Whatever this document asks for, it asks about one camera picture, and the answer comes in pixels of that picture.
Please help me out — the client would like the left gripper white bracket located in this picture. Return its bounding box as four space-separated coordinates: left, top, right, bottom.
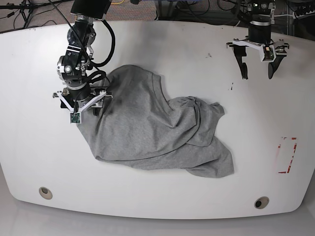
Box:
226 24 289 80

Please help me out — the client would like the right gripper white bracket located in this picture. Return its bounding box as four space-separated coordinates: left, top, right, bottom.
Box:
52 86 113 116

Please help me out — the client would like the grey T-shirt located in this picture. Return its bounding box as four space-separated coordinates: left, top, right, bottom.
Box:
77 65 234 178

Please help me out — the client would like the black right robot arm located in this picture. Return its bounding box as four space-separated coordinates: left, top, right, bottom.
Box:
53 0 116 123

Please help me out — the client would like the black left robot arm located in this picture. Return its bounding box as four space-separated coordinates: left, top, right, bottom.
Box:
226 0 289 80

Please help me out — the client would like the white power strip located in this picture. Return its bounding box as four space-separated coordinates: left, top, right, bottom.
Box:
293 4 315 19

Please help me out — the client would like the red tape rectangle marking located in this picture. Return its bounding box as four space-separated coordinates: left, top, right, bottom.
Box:
276 137 297 174

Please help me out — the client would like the black tripod stand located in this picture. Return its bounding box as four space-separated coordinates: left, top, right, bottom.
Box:
0 0 74 28

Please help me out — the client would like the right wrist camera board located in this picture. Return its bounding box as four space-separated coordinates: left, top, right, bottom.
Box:
69 112 82 124

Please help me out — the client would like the grey metal frame post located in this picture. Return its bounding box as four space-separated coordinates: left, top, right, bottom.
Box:
284 0 294 36

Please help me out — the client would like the left table cable grommet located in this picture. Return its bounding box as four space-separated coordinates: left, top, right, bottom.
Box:
39 187 53 200

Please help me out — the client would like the table cable grommet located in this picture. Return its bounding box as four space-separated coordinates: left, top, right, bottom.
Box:
39 187 53 200
254 196 270 209

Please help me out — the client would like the right table cable grommet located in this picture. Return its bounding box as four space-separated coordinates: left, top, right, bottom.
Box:
254 196 270 209

